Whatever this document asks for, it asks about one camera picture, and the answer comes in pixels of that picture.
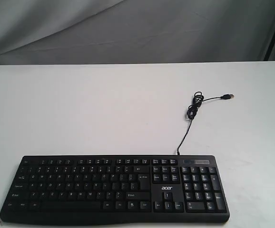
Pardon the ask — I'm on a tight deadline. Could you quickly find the black acer keyboard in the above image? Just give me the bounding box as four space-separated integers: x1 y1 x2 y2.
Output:
0 155 230 226

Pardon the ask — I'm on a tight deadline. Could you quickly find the black usb keyboard cable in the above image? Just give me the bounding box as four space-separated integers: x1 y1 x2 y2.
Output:
177 92 235 156

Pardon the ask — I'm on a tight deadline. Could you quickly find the grey backdrop cloth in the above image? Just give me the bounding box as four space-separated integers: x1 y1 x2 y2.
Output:
0 0 275 65

